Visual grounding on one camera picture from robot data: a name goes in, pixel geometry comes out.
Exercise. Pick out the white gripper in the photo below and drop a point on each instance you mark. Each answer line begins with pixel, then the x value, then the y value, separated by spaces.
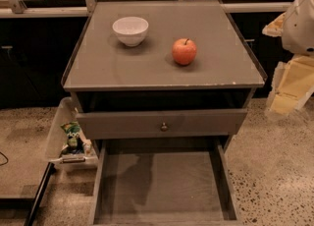
pixel 300 28

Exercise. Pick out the red apple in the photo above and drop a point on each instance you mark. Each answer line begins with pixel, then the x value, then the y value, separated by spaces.
pixel 184 51

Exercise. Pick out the grey top drawer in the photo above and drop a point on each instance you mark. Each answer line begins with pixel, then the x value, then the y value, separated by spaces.
pixel 146 124

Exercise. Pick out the grey drawer cabinet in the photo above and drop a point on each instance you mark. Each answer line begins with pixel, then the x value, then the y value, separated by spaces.
pixel 108 76

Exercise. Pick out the round drawer knob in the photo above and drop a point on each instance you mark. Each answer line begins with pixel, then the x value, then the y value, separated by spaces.
pixel 164 127

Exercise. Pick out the open grey middle drawer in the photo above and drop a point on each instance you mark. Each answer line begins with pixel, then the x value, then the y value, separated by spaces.
pixel 163 182

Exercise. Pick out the white ceramic bowl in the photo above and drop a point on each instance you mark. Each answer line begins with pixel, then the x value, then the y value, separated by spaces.
pixel 131 31

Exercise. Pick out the green snack bag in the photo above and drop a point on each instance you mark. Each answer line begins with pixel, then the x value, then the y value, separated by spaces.
pixel 73 144

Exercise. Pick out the clear plastic bin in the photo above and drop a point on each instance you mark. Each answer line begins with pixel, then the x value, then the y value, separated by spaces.
pixel 66 113

